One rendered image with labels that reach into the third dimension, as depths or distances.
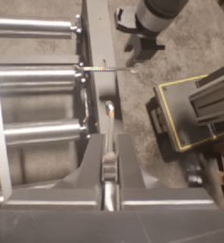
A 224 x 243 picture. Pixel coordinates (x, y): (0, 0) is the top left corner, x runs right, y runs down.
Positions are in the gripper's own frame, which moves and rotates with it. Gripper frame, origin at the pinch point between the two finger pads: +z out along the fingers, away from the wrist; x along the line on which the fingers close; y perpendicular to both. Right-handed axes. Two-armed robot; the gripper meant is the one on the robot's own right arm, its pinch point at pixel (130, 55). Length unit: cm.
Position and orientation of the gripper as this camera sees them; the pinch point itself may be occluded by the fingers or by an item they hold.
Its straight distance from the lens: 62.2
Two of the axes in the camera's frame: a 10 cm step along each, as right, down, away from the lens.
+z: -2.3, 1.8, 9.6
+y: 9.7, -0.8, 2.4
